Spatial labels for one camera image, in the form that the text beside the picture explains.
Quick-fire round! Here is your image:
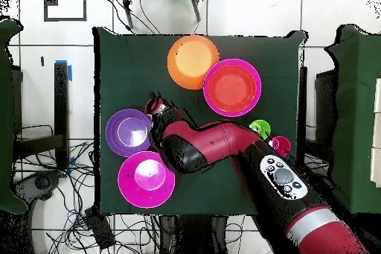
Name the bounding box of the large orange bowl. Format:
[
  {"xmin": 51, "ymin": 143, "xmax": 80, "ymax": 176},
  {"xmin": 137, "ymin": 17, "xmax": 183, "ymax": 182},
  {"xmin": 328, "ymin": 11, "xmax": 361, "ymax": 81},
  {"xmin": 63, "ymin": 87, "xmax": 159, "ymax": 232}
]
[{"xmin": 167, "ymin": 35, "xmax": 221, "ymax": 91}]

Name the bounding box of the medium red-orange bowl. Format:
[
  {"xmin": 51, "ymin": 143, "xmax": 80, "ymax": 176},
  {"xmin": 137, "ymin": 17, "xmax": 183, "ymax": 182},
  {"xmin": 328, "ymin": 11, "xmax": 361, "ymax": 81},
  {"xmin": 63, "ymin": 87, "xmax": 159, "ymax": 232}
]
[{"xmin": 207, "ymin": 63, "xmax": 257, "ymax": 114}]

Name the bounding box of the large pink bowl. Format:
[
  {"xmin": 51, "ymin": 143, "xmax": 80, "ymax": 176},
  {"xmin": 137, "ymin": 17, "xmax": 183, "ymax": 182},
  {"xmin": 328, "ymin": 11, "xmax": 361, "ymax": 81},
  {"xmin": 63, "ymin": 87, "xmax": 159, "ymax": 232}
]
[
  {"xmin": 117, "ymin": 150, "xmax": 176, "ymax": 209},
  {"xmin": 202, "ymin": 58, "xmax": 263, "ymax": 118}
]

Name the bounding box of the stack of white boxes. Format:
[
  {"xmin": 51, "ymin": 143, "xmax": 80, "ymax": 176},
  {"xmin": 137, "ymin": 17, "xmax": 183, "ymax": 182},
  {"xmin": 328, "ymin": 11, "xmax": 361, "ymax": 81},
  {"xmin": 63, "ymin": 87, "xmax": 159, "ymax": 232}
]
[{"xmin": 369, "ymin": 77, "xmax": 381, "ymax": 188}]

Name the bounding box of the purple bowl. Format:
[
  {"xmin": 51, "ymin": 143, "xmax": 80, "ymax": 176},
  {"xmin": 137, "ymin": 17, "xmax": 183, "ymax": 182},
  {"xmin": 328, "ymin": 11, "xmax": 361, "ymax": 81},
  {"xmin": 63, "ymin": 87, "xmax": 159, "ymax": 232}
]
[{"xmin": 105, "ymin": 108, "xmax": 153, "ymax": 159}]

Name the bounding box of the dark green tablecloth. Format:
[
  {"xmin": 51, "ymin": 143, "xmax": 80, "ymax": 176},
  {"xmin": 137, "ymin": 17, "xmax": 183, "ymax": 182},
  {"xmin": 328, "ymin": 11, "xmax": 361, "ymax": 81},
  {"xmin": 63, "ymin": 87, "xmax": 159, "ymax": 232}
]
[{"xmin": 93, "ymin": 26, "xmax": 307, "ymax": 218}]

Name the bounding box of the black metal stand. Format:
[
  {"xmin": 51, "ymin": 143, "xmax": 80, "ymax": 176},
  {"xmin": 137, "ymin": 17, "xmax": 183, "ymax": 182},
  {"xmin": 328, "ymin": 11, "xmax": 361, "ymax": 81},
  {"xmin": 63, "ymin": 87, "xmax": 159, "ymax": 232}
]
[
  {"xmin": 13, "ymin": 60, "xmax": 73, "ymax": 171},
  {"xmin": 298, "ymin": 65, "xmax": 336, "ymax": 162}
]

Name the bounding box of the green cup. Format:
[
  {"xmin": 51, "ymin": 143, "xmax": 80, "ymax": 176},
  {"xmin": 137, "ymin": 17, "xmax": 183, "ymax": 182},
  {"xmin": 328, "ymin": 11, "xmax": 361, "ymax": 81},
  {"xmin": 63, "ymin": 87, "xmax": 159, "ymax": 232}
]
[{"xmin": 249, "ymin": 119, "xmax": 272, "ymax": 141}]

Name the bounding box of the crimson cup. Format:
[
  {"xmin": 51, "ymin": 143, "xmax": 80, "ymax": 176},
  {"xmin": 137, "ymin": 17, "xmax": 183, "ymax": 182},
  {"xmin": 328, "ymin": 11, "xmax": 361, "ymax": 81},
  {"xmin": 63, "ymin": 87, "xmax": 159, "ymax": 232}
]
[{"xmin": 268, "ymin": 136, "xmax": 292, "ymax": 158}]

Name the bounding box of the black power box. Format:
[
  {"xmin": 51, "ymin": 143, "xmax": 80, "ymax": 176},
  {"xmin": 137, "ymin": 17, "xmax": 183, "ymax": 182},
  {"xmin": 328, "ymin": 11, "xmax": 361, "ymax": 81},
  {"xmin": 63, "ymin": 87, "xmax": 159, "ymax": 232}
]
[{"xmin": 83, "ymin": 207, "xmax": 116, "ymax": 250}]

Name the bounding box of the black rounded floor base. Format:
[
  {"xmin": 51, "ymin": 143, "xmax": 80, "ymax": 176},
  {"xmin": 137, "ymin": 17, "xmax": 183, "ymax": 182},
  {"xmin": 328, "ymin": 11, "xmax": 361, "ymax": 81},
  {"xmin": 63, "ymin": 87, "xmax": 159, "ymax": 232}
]
[{"xmin": 13, "ymin": 170, "xmax": 62, "ymax": 203}]

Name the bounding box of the green cloth side table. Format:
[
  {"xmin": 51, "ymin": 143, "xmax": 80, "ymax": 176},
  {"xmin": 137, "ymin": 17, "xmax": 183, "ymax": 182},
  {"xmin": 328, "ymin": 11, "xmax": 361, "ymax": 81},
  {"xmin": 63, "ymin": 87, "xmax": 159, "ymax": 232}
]
[
  {"xmin": 324, "ymin": 23, "xmax": 381, "ymax": 216},
  {"xmin": 0, "ymin": 19, "xmax": 28, "ymax": 215}
]

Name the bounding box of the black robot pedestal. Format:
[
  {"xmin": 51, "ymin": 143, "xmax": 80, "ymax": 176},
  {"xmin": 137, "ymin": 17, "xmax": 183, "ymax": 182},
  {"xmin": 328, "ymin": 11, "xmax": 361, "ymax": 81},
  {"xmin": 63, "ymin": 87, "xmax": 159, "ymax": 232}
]
[{"xmin": 157, "ymin": 215, "xmax": 230, "ymax": 254}]

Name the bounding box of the tangle of cables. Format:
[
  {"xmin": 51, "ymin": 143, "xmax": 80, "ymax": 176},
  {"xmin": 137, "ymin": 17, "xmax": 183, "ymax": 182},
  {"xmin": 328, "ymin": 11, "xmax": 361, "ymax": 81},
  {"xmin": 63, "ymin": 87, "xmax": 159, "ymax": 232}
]
[{"xmin": 14, "ymin": 140, "xmax": 161, "ymax": 254}]

